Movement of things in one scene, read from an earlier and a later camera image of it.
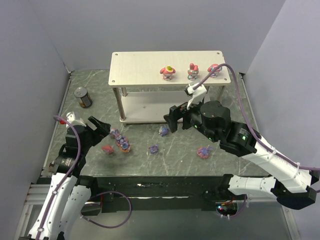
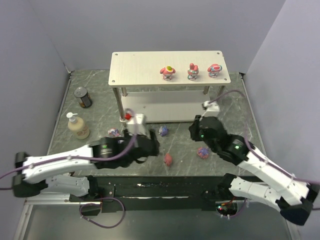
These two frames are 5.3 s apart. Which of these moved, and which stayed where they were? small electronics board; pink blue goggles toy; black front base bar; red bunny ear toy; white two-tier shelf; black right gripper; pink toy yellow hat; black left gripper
Moved: black right gripper; black left gripper
Stayed: white two-tier shelf; pink blue goggles toy; small electronics board; black front base bar; pink toy yellow hat; red bunny ear toy
